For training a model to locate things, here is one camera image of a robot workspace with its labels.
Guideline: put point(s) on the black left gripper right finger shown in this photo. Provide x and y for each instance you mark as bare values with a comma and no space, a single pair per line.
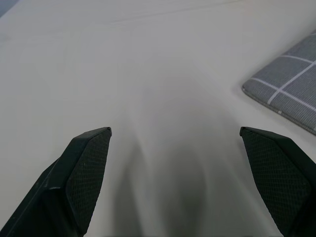
279,177

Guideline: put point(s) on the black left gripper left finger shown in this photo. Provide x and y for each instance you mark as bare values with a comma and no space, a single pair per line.
74,182

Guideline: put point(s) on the grey checked cloth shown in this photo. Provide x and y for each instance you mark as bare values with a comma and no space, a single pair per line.
286,84

